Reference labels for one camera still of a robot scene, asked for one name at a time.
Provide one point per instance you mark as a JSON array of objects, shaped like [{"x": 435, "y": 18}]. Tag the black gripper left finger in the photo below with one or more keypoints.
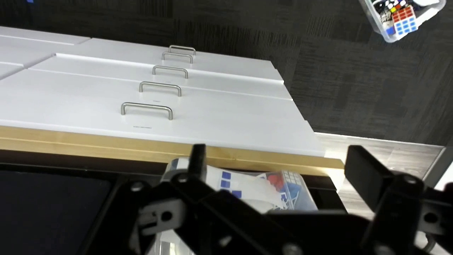
[{"x": 142, "y": 221}]

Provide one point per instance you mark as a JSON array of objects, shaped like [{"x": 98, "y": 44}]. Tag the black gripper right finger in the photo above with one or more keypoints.
[{"x": 373, "y": 177}]

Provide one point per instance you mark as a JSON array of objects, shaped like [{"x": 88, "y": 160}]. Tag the white drawer cabinet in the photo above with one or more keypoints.
[
  {"x": 227, "y": 108},
  {"x": 29, "y": 44}
]

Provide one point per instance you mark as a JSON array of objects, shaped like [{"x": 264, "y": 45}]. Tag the clear bin of puzzle cubes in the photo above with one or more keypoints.
[{"x": 401, "y": 21}]

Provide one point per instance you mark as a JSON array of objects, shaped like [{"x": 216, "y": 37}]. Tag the red and blue puzzle cube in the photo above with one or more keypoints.
[{"x": 406, "y": 20}]

